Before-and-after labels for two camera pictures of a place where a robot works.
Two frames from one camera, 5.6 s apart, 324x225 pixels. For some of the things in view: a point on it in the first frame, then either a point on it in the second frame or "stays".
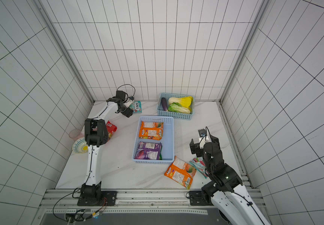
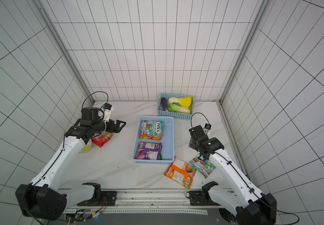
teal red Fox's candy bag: x=198 y=163 stays
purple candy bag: x=148 y=150 stays
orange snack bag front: x=180 y=171 stays
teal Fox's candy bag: x=137 y=107 -> x=151 y=128
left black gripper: x=128 y=113 -> x=117 y=130
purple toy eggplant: x=164 y=103 stays
